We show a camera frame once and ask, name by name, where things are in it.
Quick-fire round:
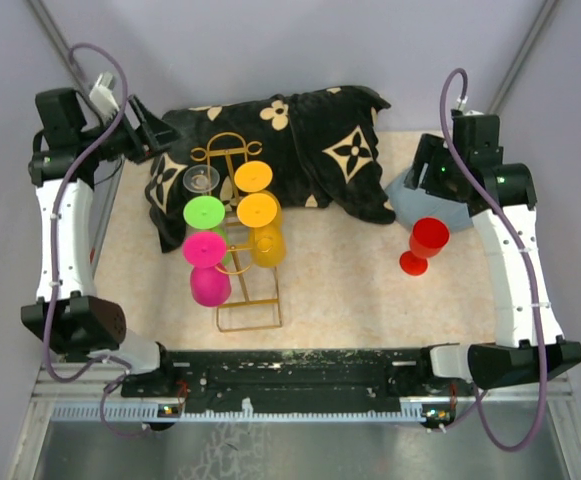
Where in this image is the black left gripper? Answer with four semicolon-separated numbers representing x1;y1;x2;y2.
77;93;187;165

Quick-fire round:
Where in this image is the red plastic wine glass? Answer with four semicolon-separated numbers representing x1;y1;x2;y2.
399;217;450;276

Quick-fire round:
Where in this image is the clear wine glass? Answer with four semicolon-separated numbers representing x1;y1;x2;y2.
182;165;220;194

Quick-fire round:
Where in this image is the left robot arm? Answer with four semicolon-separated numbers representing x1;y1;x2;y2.
21;88;178;397

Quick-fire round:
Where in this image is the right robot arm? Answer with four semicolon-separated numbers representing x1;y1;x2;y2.
405;109;581;396

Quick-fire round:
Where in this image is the green plastic wine glass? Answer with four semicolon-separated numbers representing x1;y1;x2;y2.
183;195;226;237

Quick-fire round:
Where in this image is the orange plastic wine glass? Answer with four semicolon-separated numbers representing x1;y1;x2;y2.
234;160;273;193

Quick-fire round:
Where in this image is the pink plastic wine glass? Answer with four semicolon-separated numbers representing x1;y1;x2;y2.
182;231;232;307

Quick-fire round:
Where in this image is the light blue denim cloth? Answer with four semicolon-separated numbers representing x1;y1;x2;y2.
385;168;473;233

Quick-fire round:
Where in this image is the black patterned plush blanket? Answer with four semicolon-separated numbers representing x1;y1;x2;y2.
145;86;396;253

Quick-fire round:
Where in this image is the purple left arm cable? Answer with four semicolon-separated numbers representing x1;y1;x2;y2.
42;43;171;439

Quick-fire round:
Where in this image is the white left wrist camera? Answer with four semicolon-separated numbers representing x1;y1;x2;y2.
88;72;119;121

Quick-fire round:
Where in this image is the gold wire glass rack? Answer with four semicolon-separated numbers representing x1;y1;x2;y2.
190;132;284;334

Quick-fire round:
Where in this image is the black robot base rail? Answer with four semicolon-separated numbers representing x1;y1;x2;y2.
121;348;472;414

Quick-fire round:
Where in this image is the grey cable duct strip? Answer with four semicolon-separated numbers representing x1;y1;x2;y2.
50;397;448;424

